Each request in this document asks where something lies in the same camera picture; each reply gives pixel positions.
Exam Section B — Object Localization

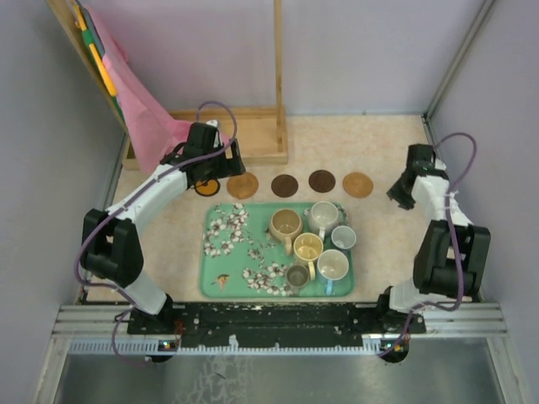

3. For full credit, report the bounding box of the dark reddish wooden coaster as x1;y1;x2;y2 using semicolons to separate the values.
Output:
271;174;299;198

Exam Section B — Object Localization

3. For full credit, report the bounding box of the white grey mug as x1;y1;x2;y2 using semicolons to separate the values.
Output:
307;201;339;241

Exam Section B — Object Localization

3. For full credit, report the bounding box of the woven rattan coaster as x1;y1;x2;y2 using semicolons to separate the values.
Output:
227;173;259;199

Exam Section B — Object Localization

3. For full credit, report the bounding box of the green floral tray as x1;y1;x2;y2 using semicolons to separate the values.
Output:
198;201;356;299

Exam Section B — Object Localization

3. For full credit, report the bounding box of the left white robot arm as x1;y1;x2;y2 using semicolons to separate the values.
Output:
74;122;245;334

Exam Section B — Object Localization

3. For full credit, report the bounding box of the light blue mug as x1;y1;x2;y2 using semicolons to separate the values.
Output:
316;249;350;296

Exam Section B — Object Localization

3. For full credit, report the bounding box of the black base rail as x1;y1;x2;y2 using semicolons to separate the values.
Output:
127;294;426;348

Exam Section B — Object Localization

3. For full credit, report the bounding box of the yellow mug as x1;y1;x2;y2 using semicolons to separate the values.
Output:
293;232;324;280

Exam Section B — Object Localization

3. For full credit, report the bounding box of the small grey cup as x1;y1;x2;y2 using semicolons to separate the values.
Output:
286;264;310;295

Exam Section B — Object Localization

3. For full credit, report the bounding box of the wooden rack stand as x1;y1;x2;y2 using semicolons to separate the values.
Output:
47;1;288;165

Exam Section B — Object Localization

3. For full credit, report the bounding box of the pink cloth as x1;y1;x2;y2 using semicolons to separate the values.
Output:
82;5;192;174

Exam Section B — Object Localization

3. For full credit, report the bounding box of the light woven coaster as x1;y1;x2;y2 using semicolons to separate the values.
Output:
342;172;374;199

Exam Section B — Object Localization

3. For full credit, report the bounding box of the beige mug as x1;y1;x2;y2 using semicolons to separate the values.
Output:
269;209;303;255

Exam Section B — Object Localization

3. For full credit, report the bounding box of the dark brown wooden coaster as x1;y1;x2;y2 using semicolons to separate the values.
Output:
308;169;336;194

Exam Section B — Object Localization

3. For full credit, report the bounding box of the small blue-grey cup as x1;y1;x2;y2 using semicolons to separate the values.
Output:
330;226;357;251

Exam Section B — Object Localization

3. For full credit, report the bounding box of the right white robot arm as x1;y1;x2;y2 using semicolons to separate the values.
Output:
376;144;491;333

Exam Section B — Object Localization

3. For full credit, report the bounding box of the yellow green hanger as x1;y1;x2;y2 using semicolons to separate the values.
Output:
71;1;117;97

